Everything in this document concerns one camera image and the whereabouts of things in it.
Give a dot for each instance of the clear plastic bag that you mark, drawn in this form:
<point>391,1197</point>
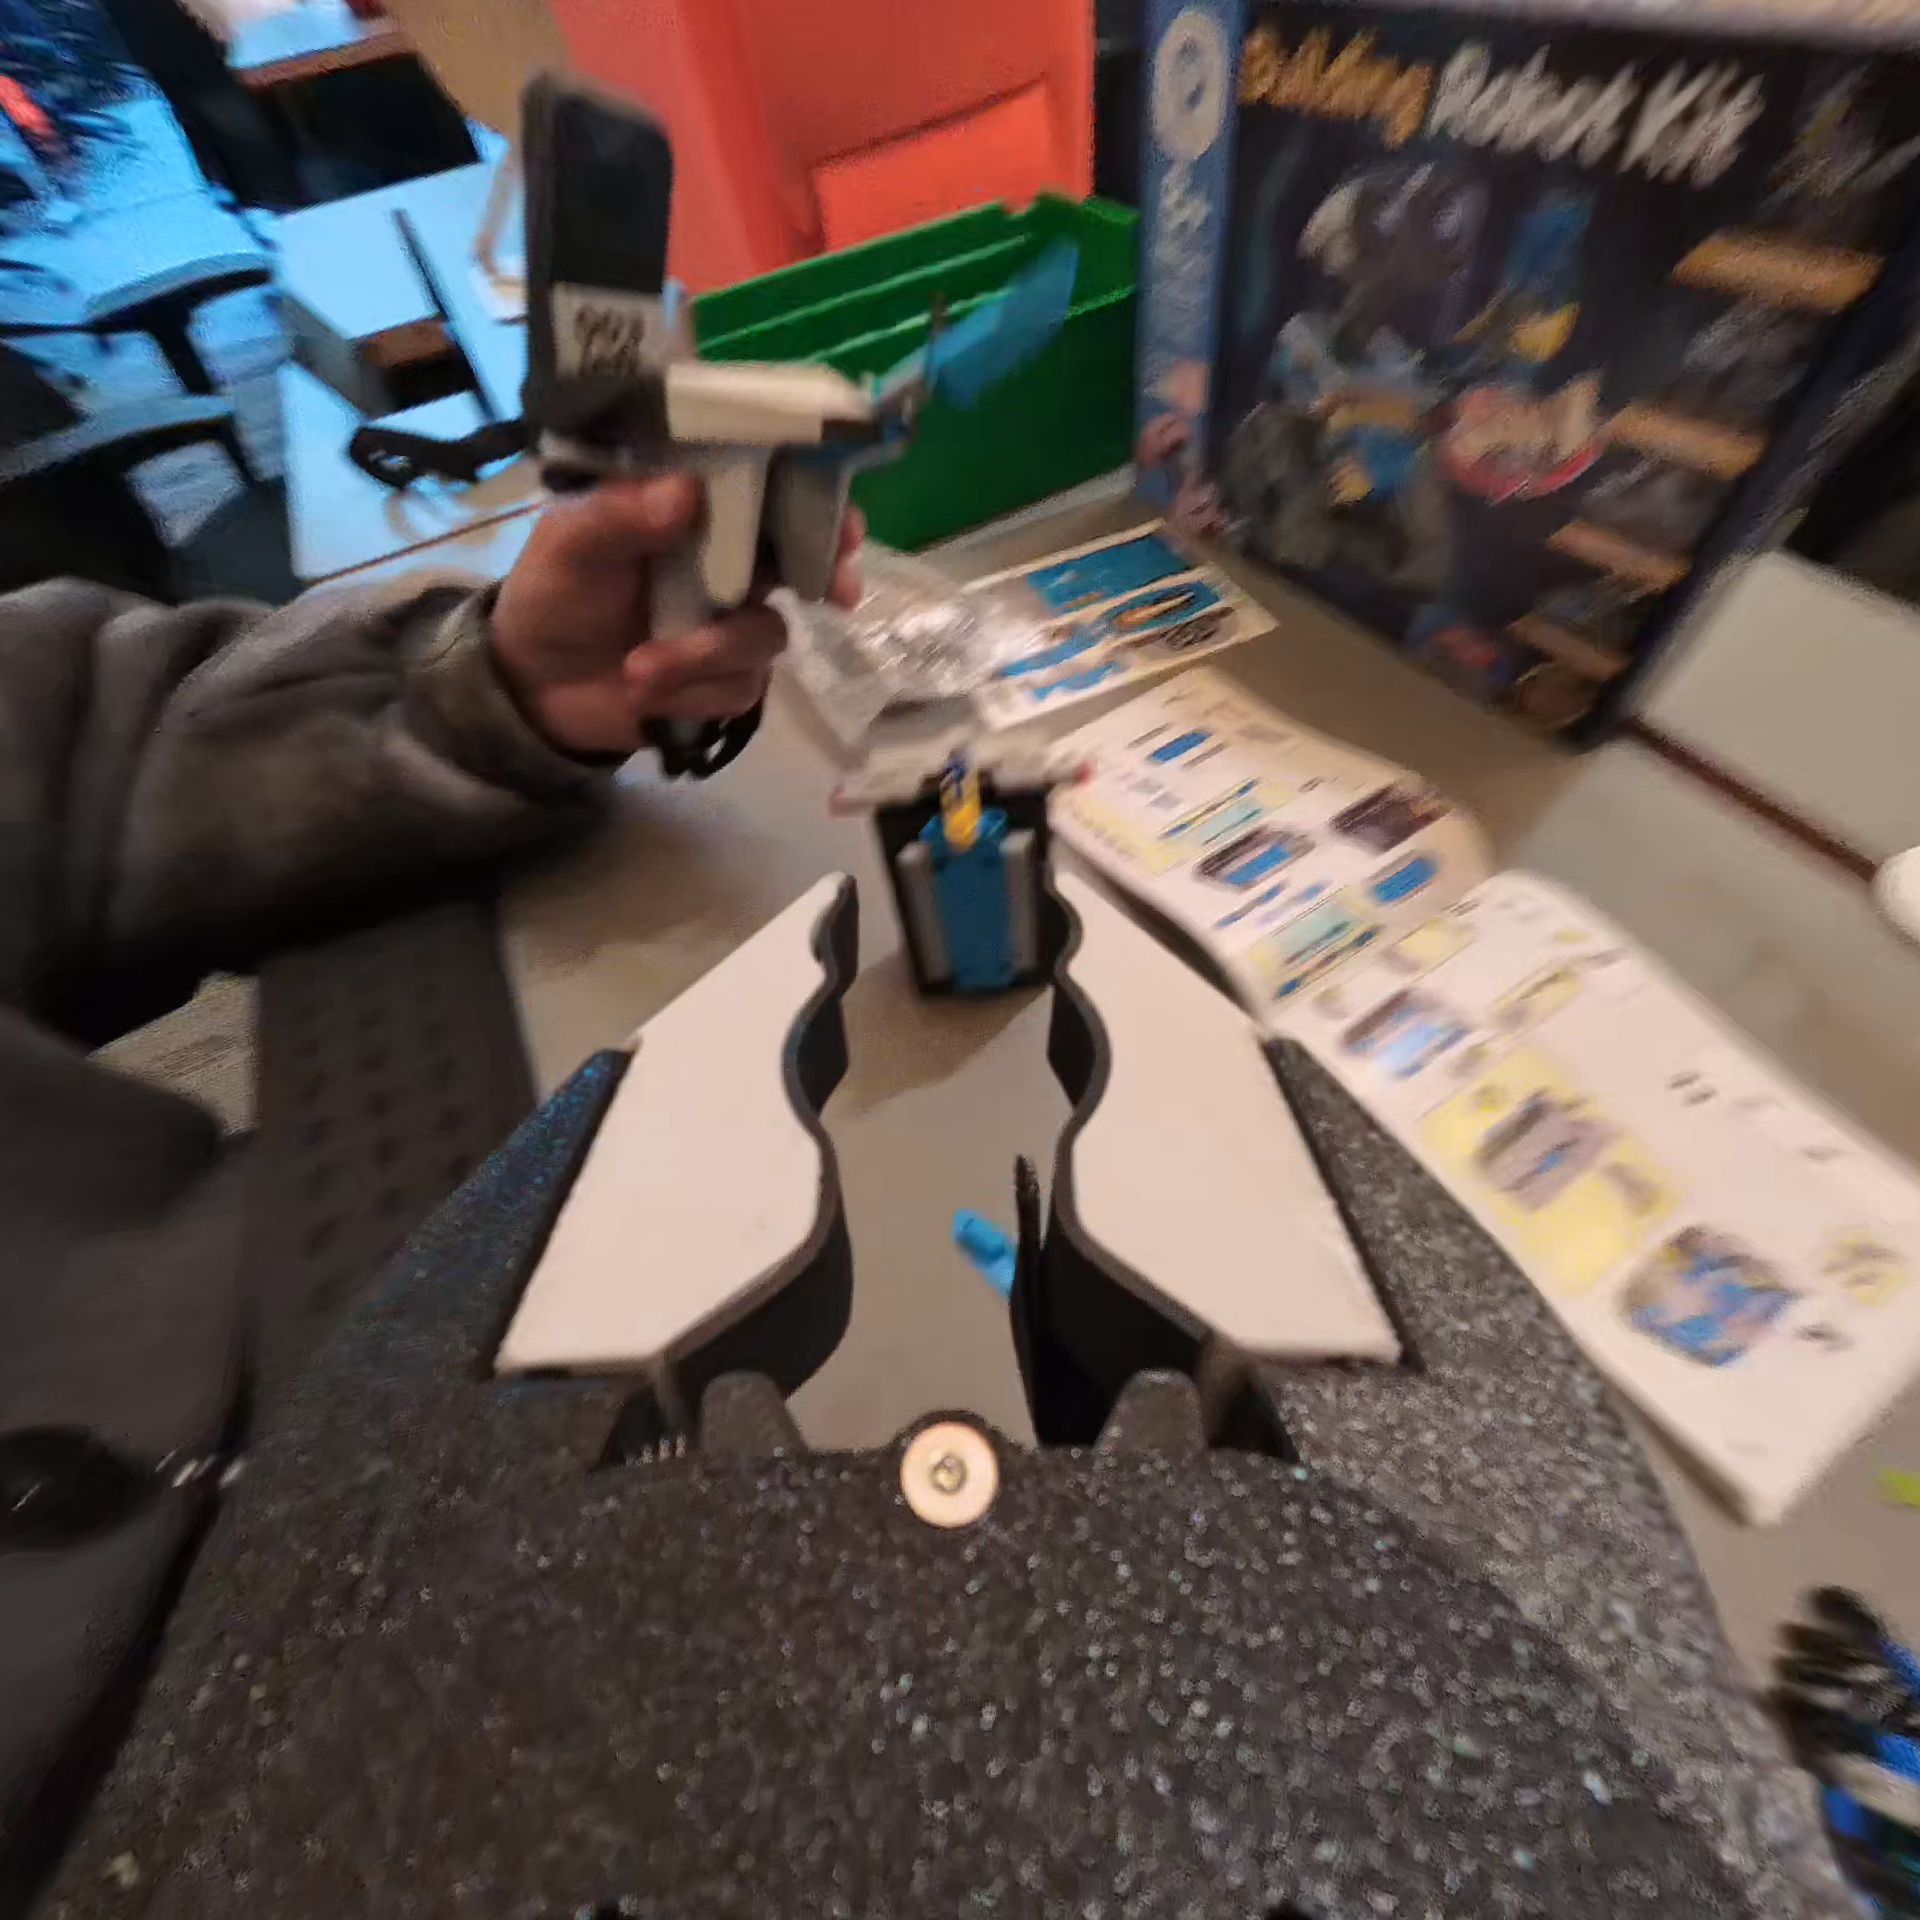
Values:
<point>900,645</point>

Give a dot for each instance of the blue curved brick panel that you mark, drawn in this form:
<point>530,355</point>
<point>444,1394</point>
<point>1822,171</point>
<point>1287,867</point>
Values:
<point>1006,347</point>

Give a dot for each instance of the orange plastic case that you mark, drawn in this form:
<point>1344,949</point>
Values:
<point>900,93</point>

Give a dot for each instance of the robot kit box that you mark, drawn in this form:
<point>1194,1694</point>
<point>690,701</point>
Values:
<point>1499,332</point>

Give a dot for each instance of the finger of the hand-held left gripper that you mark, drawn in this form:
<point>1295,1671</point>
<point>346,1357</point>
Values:
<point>780,411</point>

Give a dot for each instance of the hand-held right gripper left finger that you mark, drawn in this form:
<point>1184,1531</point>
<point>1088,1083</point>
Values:
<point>674,1230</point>

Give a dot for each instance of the grey desk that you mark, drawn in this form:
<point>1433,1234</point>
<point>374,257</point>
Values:
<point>690,873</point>

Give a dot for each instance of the instruction booklet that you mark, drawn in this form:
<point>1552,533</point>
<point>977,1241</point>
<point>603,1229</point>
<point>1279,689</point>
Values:
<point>1561,1113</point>

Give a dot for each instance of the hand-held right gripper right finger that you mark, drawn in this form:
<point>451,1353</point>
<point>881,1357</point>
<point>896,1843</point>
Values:
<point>1217,1230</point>

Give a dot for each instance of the black perforated panel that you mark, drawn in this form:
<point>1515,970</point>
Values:
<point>375,1141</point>

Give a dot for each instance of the person's left hand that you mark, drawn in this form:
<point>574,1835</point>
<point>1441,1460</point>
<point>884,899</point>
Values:
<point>571,615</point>

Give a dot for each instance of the green plastic bin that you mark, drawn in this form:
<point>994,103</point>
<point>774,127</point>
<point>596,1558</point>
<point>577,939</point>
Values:
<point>1020,422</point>

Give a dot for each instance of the small blue connector brick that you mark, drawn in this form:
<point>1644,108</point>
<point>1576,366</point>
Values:
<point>986,1252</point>

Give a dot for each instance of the black blue brick model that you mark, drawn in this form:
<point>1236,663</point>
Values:
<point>968,902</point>

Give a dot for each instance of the blue sticker sheet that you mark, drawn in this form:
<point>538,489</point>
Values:
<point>1124,615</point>

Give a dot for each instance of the white table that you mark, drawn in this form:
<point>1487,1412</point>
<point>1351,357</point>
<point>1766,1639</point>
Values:
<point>391,301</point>

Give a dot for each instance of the pile of small bricks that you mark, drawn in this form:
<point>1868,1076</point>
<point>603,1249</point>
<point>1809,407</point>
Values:
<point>1855,1727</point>

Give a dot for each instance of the black office chair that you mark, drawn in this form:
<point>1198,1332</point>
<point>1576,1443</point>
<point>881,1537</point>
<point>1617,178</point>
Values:
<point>121,422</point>

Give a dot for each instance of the person's left forearm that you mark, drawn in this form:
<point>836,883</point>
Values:
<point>271,750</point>

